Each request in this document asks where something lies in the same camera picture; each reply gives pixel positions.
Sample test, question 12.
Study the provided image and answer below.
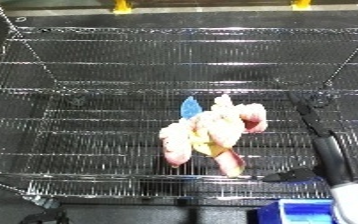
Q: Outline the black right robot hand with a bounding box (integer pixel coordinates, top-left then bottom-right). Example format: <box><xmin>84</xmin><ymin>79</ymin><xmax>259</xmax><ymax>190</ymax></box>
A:
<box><xmin>262</xmin><ymin>89</ymin><xmax>358</xmax><ymax>187</ymax></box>

